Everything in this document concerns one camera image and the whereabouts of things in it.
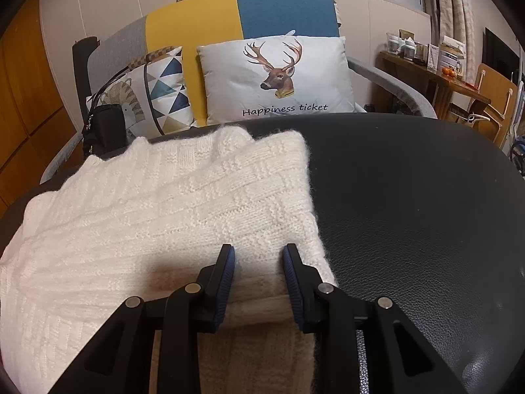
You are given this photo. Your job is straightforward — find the black wall screen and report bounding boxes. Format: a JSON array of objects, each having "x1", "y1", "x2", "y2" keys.
[{"x1": 484, "y1": 28, "x2": 523, "y2": 80}]

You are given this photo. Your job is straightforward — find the striped animal print pillow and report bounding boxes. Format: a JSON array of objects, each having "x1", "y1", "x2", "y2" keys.
[{"x1": 86, "y1": 68, "x2": 158, "y2": 140}]

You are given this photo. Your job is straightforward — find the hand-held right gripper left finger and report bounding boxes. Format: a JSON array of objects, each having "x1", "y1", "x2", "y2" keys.
[{"x1": 52, "y1": 244, "x2": 236, "y2": 394}]

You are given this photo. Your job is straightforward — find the brown checkered strap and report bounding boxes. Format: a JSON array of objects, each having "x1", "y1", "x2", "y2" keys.
[{"x1": 127, "y1": 47, "x2": 175, "y2": 72}]

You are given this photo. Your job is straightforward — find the white knit sweater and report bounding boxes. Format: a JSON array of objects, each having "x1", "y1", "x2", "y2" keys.
[{"x1": 0, "y1": 125, "x2": 339, "y2": 394}]

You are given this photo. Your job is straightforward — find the black leather padded table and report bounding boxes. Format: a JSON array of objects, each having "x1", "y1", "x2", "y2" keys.
[{"x1": 0, "y1": 113, "x2": 525, "y2": 394}]

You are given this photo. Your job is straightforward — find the black handbag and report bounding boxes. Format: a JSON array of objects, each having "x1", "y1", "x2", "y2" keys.
[{"x1": 81, "y1": 90, "x2": 132, "y2": 161}]

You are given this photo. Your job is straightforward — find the wooden folding chair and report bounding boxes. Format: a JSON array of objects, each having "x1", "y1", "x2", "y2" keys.
[{"x1": 468, "y1": 63, "x2": 519, "y2": 148}]

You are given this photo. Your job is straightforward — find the deer print pillow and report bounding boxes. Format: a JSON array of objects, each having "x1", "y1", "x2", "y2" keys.
[{"x1": 197, "y1": 35, "x2": 357, "y2": 126}]

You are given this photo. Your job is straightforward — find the black upright board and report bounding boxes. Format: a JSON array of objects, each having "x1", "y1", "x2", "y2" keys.
[{"x1": 73, "y1": 36, "x2": 101, "y2": 109}]

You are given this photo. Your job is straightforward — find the items on side table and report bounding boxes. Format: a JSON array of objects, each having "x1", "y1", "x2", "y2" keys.
[{"x1": 441, "y1": 35, "x2": 467, "y2": 79}]

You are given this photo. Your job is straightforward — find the grey yellow blue sofa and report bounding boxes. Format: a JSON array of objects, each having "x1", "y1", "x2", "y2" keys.
[{"x1": 39, "y1": 0, "x2": 439, "y2": 185}]

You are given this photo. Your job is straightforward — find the orange wooden wardrobe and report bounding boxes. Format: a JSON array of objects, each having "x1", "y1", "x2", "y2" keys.
[{"x1": 0, "y1": 0, "x2": 76, "y2": 218}]

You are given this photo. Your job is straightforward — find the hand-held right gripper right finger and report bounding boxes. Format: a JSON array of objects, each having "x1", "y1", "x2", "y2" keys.
[{"x1": 283, "y1": 243, "x2": 468, "y2": 394}]

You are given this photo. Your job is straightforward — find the wooden side table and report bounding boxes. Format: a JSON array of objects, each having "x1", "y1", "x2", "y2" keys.
[{"x1": 379, "y1": 51, "x2": 493, "y2": 124}]

